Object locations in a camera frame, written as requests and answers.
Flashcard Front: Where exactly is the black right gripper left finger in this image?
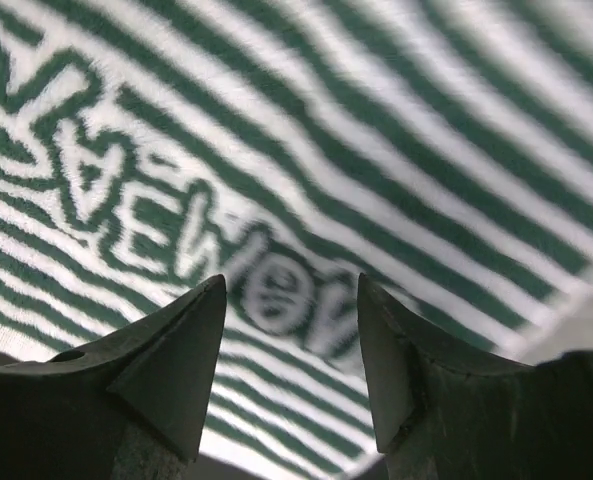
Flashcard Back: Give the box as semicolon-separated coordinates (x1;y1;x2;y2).
0;275;226;479

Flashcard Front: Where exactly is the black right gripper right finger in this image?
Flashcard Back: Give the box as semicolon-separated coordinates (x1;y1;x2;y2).
357;276;593;480

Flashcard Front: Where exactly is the green white striped towel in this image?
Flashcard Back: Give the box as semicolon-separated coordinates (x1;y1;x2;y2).
0;1;593;479

